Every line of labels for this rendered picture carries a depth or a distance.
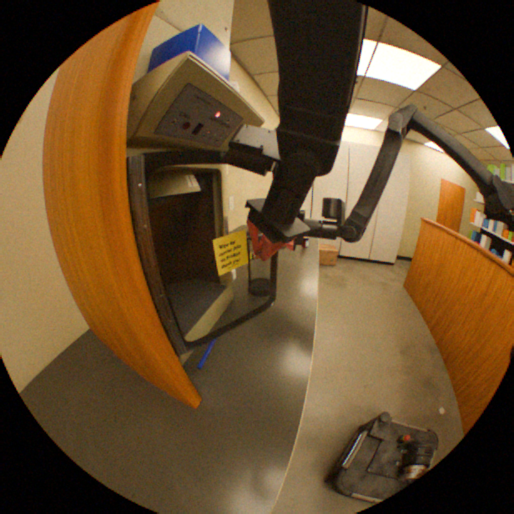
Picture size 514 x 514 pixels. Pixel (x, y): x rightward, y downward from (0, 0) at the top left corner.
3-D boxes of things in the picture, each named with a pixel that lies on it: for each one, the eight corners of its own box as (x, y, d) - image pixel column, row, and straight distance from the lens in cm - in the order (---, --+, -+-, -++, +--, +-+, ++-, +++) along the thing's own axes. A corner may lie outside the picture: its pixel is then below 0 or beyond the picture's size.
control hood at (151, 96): (122, 143, 29) (128, 84, 33) (226, 156, 53) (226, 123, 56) (180, 114, 21) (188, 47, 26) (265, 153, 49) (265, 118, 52)
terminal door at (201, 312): (179, 354, 44) (131, 154, 29) (274, 303, 55) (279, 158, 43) (181, 355, 44) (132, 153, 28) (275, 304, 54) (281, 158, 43)
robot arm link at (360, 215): (407, 116, 62) (406, 134, 71) (389, 109, 63) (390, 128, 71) (352, 246, 50) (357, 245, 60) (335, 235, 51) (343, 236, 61)
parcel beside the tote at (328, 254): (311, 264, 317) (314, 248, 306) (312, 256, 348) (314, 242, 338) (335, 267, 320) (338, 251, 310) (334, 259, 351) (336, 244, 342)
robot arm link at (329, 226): (340, 241, 55) (337, 239, 60) (342, 218, 55) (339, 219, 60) (317, 238, 54) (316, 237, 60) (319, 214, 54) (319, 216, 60)
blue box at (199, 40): (143, 86, 34) (152, 48, 40) (183, 101, 40) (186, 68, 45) (194, 58, 28) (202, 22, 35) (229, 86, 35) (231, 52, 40)
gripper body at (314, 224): (299, 209, 59) (322, 211, 59) (298, 239, 62) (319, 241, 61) (298, 212, 53) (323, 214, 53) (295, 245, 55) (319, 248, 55)
